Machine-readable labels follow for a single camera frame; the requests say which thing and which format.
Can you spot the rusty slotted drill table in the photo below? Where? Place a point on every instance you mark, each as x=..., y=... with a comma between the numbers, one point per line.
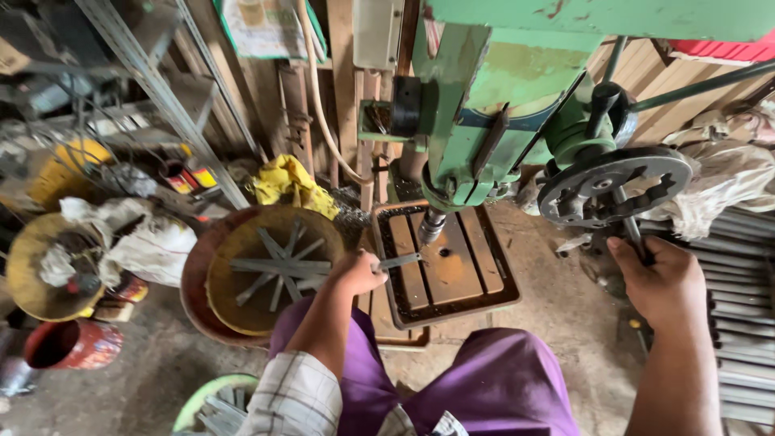
x=451, y=272

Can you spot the white woven sack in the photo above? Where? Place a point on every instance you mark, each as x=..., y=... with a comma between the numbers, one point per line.
x=154, y=248

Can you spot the cluttered metal shelf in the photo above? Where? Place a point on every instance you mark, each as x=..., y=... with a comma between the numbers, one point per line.
x=54, y=79

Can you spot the pile of flat metal strips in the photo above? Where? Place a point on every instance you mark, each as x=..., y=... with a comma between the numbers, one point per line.
x=281, y=266

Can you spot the heap of grey metal strips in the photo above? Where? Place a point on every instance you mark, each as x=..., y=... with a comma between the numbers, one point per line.
x=221, y=415

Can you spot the grey drill press feed wheel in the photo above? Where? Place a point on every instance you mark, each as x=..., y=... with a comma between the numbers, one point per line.
x=608, y=166

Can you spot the person's purple trousers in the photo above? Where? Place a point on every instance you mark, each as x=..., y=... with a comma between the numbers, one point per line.
x=502, y=387

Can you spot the red plastic crate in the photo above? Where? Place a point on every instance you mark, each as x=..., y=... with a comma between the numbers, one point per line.
x=726, y=49

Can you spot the red plastic bucket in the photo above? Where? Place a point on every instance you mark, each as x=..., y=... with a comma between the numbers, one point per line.
x=91, y=348

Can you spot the person's right hand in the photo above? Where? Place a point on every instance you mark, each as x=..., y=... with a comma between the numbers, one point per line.
x=663, y=287

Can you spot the steel drill chuck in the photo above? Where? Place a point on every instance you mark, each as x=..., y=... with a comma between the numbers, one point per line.
x=431, y=225

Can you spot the yellow crumpled cloth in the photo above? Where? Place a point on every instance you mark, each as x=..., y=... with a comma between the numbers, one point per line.
x=287, y=178

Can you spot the green drill press body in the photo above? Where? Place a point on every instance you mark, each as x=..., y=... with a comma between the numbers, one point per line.
x=460, y=139

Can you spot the stack of long metal bars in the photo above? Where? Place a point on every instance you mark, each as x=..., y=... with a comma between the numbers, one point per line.
x=742, y=315

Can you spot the black round knob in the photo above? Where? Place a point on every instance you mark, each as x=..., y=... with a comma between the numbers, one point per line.
x=405, y=106

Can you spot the white electrical switch box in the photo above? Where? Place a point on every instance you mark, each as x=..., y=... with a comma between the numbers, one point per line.
x=376, y=33

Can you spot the steel drill press feed lever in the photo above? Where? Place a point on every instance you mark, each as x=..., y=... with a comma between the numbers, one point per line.
x=629, y=225

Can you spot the long grey angle iron bar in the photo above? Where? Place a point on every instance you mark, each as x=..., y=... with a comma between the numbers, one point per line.
x=157, y=91

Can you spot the dirty yellow basin with rags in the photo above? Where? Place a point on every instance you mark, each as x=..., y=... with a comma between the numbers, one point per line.
x=30, y=272

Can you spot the red plastic basin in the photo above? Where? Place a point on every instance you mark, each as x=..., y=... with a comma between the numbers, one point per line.
x=194, y=290

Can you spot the green plastic basin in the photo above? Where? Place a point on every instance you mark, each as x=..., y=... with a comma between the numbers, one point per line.
x=194, y=399

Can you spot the printed green-edged bag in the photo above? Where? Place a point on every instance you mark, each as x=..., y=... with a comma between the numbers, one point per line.
x=266, y=27

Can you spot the person's left fingers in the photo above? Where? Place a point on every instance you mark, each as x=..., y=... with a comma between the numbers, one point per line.
x=378, y=273

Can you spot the person's checkered shirt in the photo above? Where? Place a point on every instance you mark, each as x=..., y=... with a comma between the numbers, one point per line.
x=296, y=399

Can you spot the yellow plastic basin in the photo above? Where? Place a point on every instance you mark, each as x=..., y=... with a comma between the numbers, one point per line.
x=242, y=297

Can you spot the person's left hand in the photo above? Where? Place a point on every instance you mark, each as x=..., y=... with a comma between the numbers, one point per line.
x=354, y=275

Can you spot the dark green feed lever rod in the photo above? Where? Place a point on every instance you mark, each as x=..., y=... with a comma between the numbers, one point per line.
x=702, y=85

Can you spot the rusty drill press base plate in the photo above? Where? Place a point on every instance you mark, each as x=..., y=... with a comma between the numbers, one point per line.
x=384, y=321

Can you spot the yellow plastic container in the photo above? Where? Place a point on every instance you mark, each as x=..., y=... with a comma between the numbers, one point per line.
x=57, y=175

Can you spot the red and yellow tin cans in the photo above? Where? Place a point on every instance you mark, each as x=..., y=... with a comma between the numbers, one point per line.
x=187, y=178

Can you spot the short metal strip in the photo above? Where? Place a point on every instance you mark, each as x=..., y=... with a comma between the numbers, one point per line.
x=402, y=261

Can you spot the dirty white sack heap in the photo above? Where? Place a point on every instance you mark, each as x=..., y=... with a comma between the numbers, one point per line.
x=726, y=172

